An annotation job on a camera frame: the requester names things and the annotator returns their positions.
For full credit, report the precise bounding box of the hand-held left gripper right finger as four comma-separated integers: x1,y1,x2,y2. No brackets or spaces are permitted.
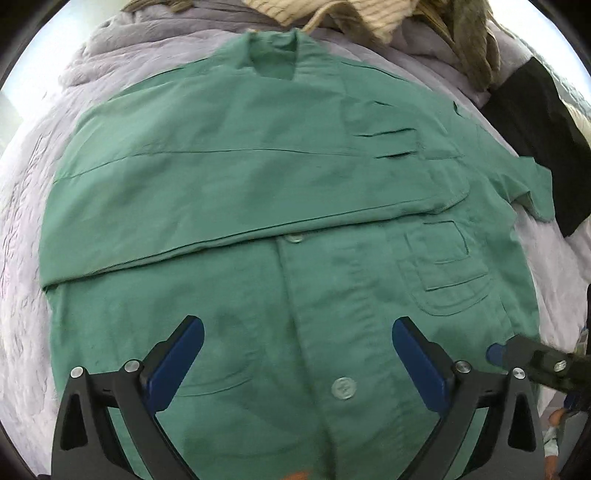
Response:
392,316,546,480

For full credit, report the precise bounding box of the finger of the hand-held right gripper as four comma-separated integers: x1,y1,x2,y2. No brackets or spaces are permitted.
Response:
486,335,575,394

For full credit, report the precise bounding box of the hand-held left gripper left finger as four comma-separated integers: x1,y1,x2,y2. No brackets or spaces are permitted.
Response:
50,315,205,480

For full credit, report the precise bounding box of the green button shirt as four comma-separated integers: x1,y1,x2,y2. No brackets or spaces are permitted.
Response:
39,28,555,480

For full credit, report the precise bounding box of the person's right hand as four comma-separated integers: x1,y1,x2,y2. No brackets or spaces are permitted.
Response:
545,408,568,469

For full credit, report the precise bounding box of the lilac fleece blanket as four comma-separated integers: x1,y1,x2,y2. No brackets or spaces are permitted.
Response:
0,0,591,480

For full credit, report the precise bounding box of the black cloth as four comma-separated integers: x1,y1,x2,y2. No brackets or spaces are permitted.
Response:
480,56,591,239

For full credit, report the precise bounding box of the olive cloth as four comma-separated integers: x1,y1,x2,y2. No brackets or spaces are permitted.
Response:
416,0,503,92

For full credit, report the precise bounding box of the beige striped cloth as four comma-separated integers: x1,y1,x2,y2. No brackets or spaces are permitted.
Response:
245,0,419,43

